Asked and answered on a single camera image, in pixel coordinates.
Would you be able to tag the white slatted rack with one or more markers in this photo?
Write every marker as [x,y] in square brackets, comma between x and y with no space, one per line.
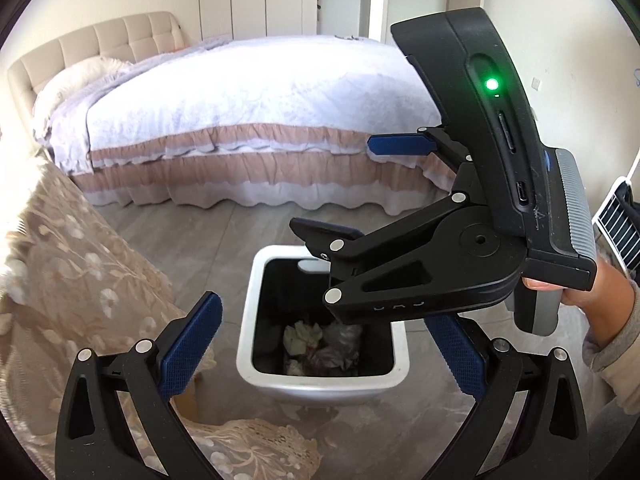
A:
[622,220]

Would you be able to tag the person's right forearm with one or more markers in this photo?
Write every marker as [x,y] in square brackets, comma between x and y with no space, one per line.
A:
[617,360]

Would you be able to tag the clear plastic bag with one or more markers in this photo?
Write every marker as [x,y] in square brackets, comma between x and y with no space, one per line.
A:
[345,335]

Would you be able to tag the white ruffled pillow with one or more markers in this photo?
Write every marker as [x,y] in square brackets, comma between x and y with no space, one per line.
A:
[80,80]

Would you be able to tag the white trash bin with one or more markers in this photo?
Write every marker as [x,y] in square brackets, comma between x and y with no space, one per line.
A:
[320,385]

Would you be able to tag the pink printed wrapper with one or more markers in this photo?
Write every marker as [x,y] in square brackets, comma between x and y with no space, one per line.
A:
[325,362]

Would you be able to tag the floral lace tablecloth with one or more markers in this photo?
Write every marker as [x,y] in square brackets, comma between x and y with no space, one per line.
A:
[65,260]

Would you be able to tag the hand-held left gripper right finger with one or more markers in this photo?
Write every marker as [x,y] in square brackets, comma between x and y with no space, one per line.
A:
[460,360]

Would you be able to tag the person's right hand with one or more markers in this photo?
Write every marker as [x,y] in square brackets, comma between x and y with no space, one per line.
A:
[600,300]

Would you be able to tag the cream paper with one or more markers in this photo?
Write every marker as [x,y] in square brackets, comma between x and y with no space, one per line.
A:
[300,337]

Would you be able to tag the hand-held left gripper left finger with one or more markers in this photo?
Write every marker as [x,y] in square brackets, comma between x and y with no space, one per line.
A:
[192,345]

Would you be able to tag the white wall switch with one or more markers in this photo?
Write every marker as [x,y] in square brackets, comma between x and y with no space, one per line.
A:
[536,83]

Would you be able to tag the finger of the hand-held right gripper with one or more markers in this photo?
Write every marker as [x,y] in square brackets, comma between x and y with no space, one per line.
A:
[320,232]
[400,144]

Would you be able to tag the bed with grey cover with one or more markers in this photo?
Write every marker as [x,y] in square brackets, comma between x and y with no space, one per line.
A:
[250,100]

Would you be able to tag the beige upholstered bed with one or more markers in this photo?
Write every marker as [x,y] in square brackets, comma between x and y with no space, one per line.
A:
[100,40]

